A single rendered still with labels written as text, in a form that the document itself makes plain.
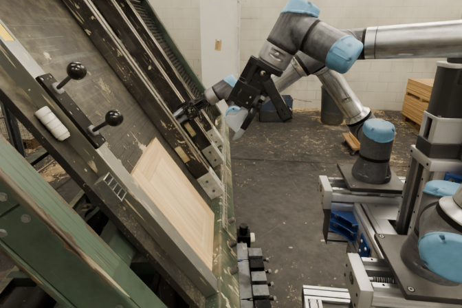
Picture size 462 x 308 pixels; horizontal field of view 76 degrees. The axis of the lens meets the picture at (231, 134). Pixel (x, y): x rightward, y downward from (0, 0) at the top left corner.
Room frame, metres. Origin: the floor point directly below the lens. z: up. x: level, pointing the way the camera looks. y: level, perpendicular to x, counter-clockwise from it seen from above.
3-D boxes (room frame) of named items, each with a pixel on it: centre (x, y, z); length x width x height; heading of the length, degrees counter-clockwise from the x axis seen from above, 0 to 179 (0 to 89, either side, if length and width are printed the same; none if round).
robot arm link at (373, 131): (1.12, -0.59, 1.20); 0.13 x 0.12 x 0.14; 174
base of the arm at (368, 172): (1.11, -0.59, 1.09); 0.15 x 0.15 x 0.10
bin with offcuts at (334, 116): (5.19, -1.85, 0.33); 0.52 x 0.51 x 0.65; 174
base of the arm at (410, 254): (0.62, -0.53, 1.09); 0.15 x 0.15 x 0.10
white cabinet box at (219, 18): (5.22, 0.16, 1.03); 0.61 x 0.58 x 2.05; 174
